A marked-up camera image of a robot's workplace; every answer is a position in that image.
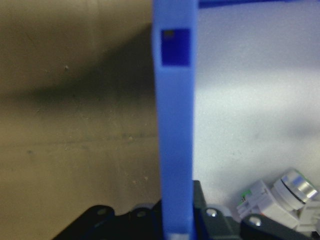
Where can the white push button orange block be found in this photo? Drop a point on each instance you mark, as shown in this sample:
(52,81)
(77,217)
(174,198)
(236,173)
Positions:
(275,202)

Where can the white foam liner button bin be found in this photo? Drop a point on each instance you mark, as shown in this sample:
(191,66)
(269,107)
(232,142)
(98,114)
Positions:
(250,100)

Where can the blue bin with push buttons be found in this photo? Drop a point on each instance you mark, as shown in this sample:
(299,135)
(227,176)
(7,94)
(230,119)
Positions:
(175,125)

